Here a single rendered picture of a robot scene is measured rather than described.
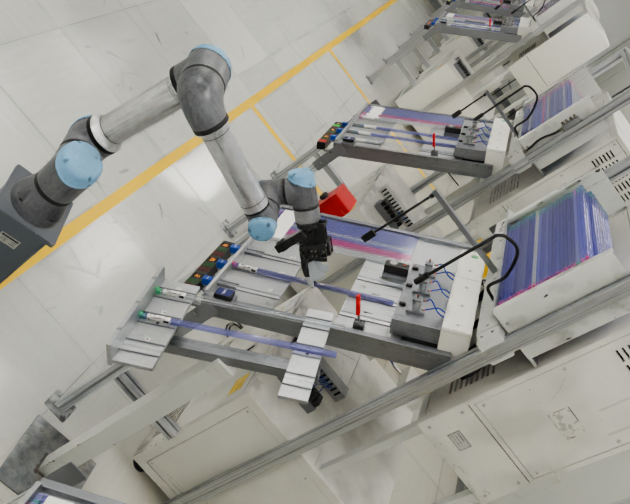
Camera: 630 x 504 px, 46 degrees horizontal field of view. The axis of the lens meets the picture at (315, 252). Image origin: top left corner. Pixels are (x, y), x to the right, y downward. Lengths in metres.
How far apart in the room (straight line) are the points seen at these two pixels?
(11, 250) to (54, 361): 0.60
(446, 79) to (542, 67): 0.78
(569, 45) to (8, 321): 4.99
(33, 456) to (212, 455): 0.54
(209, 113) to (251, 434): 1.02
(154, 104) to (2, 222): 0.52
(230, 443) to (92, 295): 0.85
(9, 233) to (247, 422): 0.88
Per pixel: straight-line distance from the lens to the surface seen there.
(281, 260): 2.36
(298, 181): 2.06
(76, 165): 2.00
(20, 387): 2.57
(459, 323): 2.02
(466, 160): 3.34
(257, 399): 2.27
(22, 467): 2.47
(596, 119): 3.20
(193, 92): 1.83
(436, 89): 6.60
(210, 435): 2.42
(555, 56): 6.49
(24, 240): 2.16
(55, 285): 2.83
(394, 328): 2.04
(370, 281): 2.29
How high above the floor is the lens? 2.02
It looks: 28 degrees down
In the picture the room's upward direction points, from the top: 57 degrees clockwise
